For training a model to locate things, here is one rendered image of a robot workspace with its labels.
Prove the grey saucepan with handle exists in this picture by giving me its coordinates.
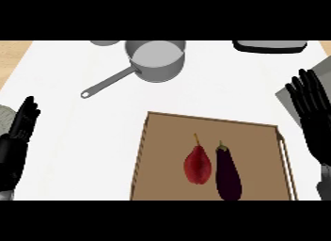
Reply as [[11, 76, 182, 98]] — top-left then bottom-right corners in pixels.
[[80, 40, 188, 100]]

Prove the brown wooden tray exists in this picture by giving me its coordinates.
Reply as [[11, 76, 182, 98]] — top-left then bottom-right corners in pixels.
[[129, 110, 298, 201]]

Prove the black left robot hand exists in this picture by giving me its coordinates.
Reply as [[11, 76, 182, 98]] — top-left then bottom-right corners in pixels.
[[0, 95, 41, 195]]

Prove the dark purple eggplant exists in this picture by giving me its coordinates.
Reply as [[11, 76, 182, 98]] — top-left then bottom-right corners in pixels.
[[214, 140, 244, 201]]

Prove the red pear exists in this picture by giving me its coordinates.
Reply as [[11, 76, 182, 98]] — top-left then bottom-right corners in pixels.
[[182, 133, 214, 185]]

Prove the black and grey appliance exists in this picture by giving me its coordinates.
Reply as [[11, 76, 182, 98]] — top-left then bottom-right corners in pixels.
[[232, 40, 309, 55]]

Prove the grey flat panel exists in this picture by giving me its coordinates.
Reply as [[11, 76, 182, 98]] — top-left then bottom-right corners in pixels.
[[273, 50, 331, 126]]

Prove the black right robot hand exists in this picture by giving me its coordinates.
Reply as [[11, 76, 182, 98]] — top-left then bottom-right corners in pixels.
[[283, 68, 331, 168]]

